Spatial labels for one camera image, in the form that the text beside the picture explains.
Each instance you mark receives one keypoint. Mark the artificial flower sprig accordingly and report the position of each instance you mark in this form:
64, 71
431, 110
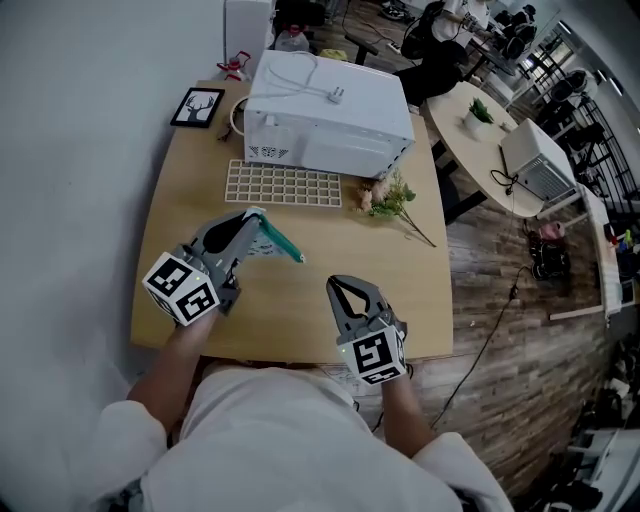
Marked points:
387, 200

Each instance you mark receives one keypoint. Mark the clear large water bottle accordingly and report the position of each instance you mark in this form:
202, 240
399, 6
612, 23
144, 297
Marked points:
292, 40

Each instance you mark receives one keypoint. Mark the person's right forearm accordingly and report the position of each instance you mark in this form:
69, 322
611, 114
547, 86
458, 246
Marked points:
407, 420

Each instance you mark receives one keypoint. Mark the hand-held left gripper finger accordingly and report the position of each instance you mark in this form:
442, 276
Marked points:
245, 240
215, 226

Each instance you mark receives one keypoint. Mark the long white desk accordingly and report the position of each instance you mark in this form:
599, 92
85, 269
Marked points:
605, 250

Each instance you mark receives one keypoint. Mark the person's white shirt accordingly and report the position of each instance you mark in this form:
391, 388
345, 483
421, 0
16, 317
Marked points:
290, 445

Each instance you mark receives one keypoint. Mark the small potted green plant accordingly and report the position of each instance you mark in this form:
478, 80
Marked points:
477, 117

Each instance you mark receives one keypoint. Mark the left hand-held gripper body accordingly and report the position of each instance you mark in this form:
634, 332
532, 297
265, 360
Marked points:
180, 295

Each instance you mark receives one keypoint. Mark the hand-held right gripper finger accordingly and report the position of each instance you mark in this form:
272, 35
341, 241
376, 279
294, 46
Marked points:
337, 310
376, 297

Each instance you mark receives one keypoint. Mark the small white microwave oven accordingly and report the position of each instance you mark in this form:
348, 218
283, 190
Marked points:
537, 155

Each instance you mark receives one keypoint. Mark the white cabinet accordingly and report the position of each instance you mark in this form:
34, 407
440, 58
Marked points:
247, 30

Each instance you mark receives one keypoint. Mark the black framed deer picture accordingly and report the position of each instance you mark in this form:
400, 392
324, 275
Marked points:
197, 108

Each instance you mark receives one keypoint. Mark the round wooden table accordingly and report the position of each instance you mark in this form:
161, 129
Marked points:
465, 160

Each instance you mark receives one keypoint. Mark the dark eyeglasses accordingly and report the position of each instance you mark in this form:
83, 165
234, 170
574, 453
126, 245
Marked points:
225, 134

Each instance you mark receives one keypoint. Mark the person's left forearm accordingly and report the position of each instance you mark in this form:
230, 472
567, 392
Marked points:
170, 370

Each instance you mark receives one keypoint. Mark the black office chair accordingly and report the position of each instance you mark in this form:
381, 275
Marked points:
435, 75

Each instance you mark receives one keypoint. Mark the pink bag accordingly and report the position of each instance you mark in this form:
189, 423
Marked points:
551, 230

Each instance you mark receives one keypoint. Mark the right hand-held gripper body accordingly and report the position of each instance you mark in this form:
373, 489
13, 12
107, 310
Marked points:
372, 355

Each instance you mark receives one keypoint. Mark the white grid tray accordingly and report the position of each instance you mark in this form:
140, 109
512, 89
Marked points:
282, 185

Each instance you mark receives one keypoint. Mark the black bag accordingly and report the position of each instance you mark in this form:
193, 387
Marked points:
550, 260

